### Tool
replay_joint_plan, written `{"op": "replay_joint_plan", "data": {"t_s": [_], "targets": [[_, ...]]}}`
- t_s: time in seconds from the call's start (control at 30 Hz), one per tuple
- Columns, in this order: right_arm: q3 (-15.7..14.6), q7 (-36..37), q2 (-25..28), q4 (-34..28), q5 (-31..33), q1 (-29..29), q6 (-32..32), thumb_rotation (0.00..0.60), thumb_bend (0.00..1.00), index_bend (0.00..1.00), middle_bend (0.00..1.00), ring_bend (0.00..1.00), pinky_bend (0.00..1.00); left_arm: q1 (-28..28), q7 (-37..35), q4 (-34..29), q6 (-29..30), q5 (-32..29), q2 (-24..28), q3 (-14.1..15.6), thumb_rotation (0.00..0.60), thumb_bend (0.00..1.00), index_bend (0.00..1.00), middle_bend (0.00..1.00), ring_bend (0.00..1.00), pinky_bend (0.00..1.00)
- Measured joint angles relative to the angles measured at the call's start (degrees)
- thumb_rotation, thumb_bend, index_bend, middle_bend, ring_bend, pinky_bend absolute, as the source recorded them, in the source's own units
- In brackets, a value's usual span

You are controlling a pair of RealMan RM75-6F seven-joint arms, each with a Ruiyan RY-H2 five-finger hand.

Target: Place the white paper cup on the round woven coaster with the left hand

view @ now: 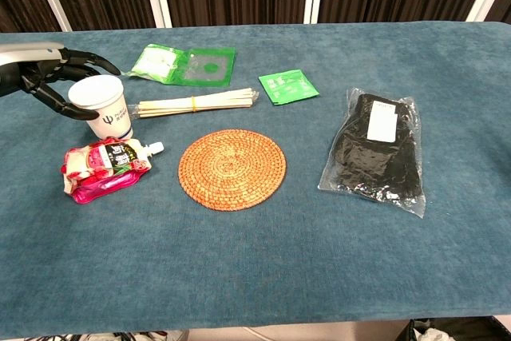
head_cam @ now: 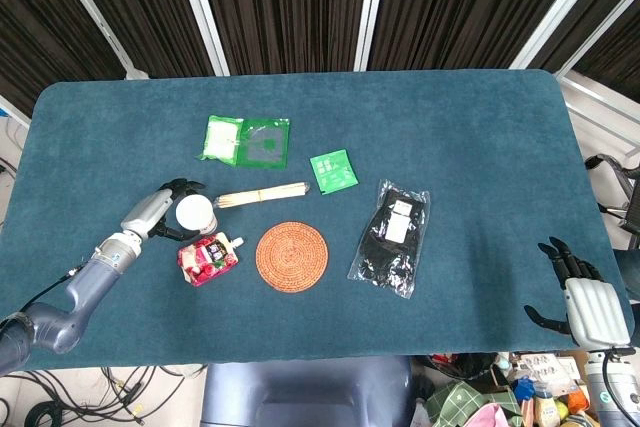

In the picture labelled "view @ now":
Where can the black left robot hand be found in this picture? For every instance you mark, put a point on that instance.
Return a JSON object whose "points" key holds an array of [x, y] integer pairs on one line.
{"points": [[40, 77]]}

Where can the white paper cup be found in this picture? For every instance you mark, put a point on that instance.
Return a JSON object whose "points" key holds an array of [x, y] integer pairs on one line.
{"points": [[104, 107]]}

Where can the round woven rattan coaster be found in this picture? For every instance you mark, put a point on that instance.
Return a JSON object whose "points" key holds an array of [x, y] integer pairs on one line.
{"points": [[232, 169]]}

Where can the red spouted drink pouch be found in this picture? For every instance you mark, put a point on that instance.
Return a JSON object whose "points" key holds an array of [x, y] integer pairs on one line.
{"points": [[105, 167]]}

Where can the large green plastic packet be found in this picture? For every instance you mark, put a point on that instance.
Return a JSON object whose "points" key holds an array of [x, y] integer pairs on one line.
{"points": [[183, 65]]}

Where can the bundle of wrapped wooden chopsticks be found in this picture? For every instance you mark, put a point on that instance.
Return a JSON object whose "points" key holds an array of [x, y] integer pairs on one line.
{"points": [[195, 104]]}

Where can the small green sachet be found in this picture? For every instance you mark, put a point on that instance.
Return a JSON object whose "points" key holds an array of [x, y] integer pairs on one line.
{"points": [[288, 86]]}

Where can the teal velvet tablecloth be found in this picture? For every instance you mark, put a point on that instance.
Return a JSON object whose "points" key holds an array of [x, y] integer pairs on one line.
{"points": [[255, 237]]}

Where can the black cloth in clear bag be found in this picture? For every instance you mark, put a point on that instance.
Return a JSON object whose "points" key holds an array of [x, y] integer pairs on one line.
{"points": [[375, 153]]}

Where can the black bag under table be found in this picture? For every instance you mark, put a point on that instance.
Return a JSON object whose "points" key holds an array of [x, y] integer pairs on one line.
{"points": [[459, 329]]}

